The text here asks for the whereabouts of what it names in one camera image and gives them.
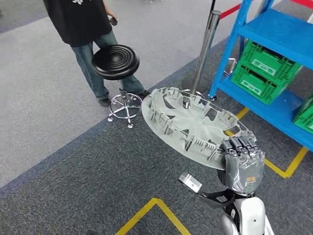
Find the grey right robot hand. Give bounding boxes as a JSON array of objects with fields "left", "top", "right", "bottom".
[{"left": 217, "top": 136, "right": 265, "bottom": 195}]

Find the grey plastic wheel cover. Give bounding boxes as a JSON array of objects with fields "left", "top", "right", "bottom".
[{"left": 141, "top": 87, "right": 257, "bottom": 171}]

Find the blue metal shelf rack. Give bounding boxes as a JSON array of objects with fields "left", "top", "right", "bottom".
[{"left": 208, "top": 0, "right": 313, "bottom": 153}]

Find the red barrier belt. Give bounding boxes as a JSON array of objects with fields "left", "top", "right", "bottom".
[
  {"left": 219, "top": 2, "right": 243, "bottom": 20},
  {"left": 290, "top": 0, "right": 313, "bottom": 10}
]

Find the black stool chrome base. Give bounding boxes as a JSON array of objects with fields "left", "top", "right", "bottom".
[{"left": 91, "top": 44, "right": 143, "bottom": 129}]

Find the person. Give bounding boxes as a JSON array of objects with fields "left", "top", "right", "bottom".
[{"left": 42, "top": 0, "right": 151, "bottom": 108}]

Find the black camera bracket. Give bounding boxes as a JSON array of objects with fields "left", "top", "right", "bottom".
[{"left": 195, "top": 188, "right": 237, "bottom": 209}]

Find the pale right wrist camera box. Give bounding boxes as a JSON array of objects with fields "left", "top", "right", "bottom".
[{"left": 178, "top": 172, "right": 203, "bottom": 194}]

